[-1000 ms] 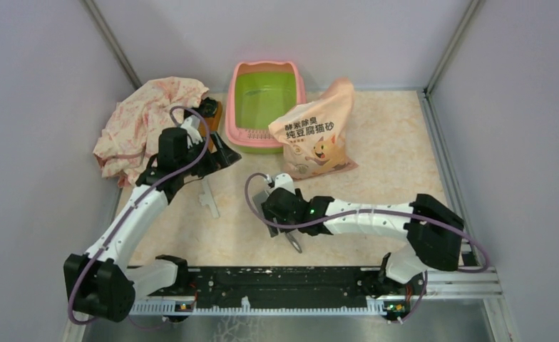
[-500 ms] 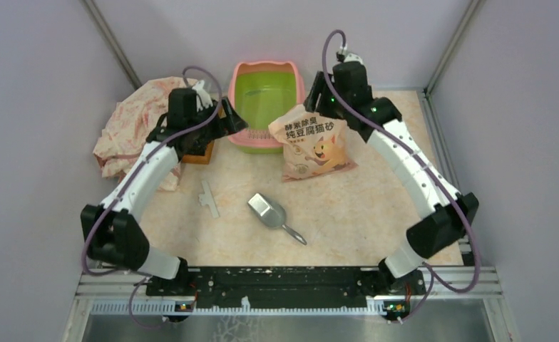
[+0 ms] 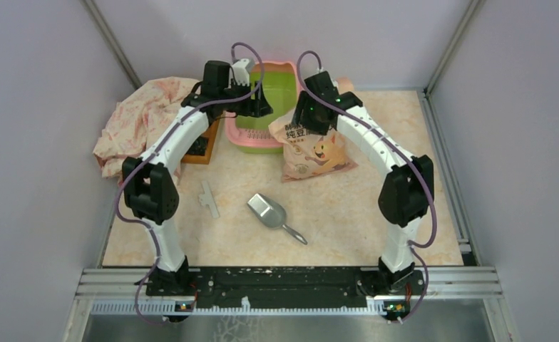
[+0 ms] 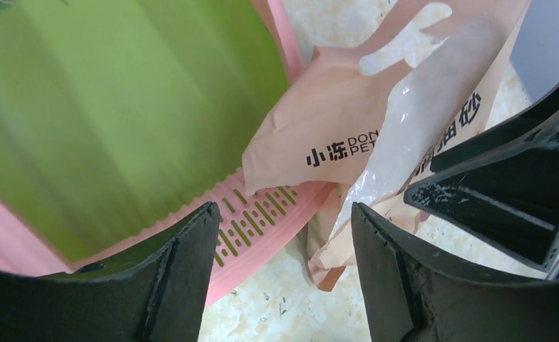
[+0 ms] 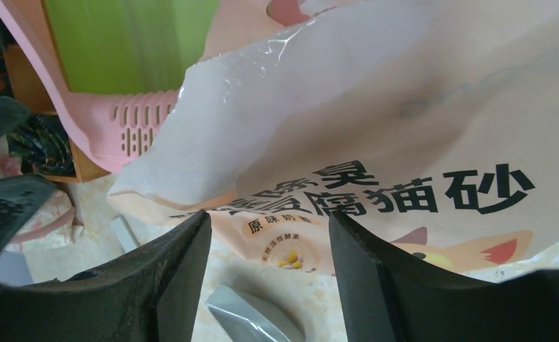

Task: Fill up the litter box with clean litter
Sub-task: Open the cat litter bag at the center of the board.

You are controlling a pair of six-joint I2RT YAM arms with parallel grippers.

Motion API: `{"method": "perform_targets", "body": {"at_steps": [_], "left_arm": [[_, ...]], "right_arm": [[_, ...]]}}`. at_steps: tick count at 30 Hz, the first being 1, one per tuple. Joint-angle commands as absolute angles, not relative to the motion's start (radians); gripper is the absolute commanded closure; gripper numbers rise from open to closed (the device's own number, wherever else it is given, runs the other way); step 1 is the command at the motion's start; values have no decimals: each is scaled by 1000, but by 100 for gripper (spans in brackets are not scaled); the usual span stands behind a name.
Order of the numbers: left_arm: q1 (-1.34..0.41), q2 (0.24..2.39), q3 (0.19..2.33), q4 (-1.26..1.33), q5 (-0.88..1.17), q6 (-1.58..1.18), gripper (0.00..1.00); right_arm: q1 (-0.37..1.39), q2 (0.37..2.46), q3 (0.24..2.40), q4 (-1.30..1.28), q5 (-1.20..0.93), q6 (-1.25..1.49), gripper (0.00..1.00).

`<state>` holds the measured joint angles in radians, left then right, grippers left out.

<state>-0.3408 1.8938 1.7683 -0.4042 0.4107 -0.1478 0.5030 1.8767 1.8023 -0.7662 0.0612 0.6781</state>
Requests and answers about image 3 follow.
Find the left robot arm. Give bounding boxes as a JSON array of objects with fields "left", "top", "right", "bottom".
[{"left": 118, "top": 58, "right": 272, "bottom": 295}]

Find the pink cat litter bag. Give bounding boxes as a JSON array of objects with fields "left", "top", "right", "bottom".
[{"left": 268, "top": 109, "right": 358, "bottom": 183}]

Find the orange wooden tray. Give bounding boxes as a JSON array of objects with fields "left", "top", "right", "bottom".
[{"left": 181, "top": 121, "right": 220, "bottom": 165}]

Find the pink floral cloth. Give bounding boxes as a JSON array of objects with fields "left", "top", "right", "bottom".
[{"left": 93, "top": 76, "right": 198, "bottom": 182}]

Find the pink and green litter box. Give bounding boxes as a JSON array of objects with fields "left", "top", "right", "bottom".
[{"left": 224, "top": 61, "right": 300, "bottom": 154}]

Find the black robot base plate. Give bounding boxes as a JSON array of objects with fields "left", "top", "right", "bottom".
[{"left": 145, "top": 266, "right": 424, "bottom": 309}]

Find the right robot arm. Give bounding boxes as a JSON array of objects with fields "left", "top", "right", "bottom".
[{"left": 292, "top": 71, "right": 434, "bottom": 294}]

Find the metal litter scoop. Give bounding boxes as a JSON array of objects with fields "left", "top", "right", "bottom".
[{"left": 247, "top": 193, "right": 308, "bottom": 245}]

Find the white bag sealing clip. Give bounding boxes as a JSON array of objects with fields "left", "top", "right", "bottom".
[{"left": 198, "top": 180, "right": 220, "bottom": 219}]

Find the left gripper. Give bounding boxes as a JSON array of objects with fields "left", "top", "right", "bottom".
[{"left": 220, "top": 78, "right": 273, "bottom": 118}]

